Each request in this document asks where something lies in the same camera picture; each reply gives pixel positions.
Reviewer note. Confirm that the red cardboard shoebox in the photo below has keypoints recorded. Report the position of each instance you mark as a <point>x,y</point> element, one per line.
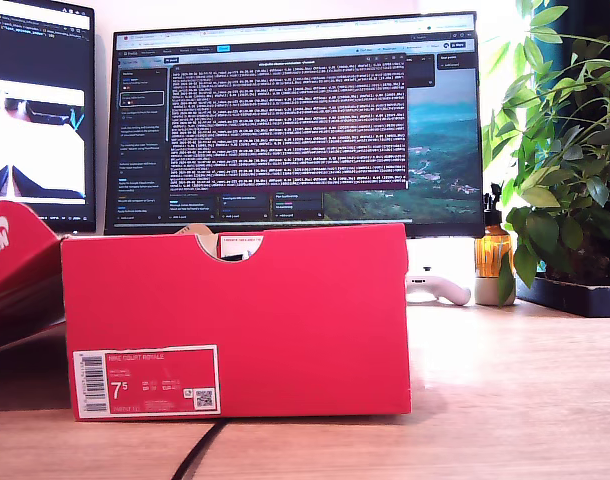
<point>310,325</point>

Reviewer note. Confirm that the red shoebox lid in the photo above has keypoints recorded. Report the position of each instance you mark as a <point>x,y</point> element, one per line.
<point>20,270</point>

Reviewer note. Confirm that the wide black computer monitor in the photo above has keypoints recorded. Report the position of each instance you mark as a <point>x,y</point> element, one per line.
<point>285,125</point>

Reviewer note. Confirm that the white game controller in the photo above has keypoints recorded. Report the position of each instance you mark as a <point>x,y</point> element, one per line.
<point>450,292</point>

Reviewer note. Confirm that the amber pump bottle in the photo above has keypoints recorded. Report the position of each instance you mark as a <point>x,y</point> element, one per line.
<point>490,250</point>

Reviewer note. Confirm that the pale grey round pot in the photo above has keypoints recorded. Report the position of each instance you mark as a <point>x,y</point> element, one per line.
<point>485,292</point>

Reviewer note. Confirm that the green leafy houseplant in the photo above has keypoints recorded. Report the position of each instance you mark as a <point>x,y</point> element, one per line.
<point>570,175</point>

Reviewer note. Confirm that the dark rectangular planter tray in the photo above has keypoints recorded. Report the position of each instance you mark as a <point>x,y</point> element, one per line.
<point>575,297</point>

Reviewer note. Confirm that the narrow black computer monitor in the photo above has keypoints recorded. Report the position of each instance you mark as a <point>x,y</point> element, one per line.
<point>35,50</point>

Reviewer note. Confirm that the dark teal curtain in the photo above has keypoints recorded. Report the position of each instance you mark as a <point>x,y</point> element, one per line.
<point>585,15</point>

